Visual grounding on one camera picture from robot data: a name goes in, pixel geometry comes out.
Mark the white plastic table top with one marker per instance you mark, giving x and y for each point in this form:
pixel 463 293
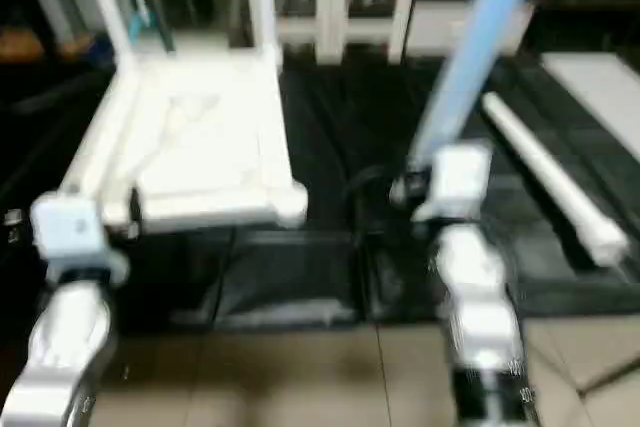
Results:
pixel 200 137

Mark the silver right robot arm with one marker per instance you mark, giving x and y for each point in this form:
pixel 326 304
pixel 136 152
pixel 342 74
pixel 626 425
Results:
pixel 480 317

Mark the black work mat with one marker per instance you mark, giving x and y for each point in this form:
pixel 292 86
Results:
pixel 330 147

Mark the white drawer unit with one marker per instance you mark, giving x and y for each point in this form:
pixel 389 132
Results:
pixel 440 27

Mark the white flat board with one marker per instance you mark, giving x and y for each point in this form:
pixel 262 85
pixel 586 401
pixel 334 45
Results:
pixel 600 97

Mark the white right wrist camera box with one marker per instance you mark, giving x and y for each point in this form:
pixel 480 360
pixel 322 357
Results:
pixel 455 182

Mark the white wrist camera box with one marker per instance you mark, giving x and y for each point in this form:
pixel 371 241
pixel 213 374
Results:
pixel 455 182
pixel 72 232

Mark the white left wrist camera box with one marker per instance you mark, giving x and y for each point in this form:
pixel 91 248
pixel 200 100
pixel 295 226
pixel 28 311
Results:
pixel 72 232

